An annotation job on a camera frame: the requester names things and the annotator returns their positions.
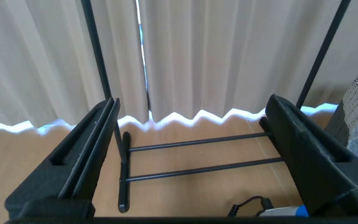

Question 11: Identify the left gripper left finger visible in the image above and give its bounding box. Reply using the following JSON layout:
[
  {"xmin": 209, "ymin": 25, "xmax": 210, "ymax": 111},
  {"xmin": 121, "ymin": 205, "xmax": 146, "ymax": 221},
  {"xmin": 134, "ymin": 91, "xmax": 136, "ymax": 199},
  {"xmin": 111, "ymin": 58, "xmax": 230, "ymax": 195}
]
[{"xmin": 4, "ymin": 96, "xmax": 122, "ymax": 219}]

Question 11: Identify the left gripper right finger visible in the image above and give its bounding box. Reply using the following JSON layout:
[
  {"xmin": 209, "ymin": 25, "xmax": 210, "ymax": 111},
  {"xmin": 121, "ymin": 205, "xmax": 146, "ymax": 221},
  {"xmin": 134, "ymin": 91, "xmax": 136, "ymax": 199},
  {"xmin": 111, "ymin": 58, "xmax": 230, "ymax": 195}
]
[{"xmin": 265, "ymin": 93, "xmax": 358, "ymax": 217}]

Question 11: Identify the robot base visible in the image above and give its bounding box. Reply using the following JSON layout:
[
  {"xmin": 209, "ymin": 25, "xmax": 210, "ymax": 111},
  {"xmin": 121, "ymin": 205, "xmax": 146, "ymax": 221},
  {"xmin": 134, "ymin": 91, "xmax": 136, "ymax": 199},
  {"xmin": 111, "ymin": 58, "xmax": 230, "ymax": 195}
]
[{"xmin": 255, "ymin": 204, "xmax": 310, "ymax": 218}]

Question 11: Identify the white laundry basket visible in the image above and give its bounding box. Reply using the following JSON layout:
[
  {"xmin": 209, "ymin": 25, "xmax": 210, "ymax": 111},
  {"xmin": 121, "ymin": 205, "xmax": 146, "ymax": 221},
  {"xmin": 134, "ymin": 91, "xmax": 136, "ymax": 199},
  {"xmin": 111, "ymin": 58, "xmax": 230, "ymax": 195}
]
[{"xmin": 324, "ymin": 45, "xmax": 358, "ymax": 147}]

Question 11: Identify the black clothes rack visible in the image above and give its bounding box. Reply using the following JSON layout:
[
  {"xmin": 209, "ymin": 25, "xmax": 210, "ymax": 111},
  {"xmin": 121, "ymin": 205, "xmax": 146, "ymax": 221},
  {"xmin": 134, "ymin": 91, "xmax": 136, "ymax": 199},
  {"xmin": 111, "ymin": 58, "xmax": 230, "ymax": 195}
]
[{"xmin": 80, "ymin": 0, "xmax": 352, "ymax": 214}]

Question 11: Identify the beige curtain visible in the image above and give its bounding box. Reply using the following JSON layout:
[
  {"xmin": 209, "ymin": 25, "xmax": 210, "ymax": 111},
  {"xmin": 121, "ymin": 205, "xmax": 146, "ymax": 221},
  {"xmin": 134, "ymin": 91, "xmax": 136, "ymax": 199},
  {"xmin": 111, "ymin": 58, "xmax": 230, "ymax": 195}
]
[{"xmin": 0, "ymin": 0, "xmax": 358, "ymax": 129}]

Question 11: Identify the black cable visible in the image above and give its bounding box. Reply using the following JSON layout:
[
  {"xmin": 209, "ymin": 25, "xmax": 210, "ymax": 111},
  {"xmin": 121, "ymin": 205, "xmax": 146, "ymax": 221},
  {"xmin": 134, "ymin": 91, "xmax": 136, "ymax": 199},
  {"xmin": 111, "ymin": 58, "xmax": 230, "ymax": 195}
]
[{"xmin": 227, "ymin": 195, "xmax": 275, "ymax": 218}]

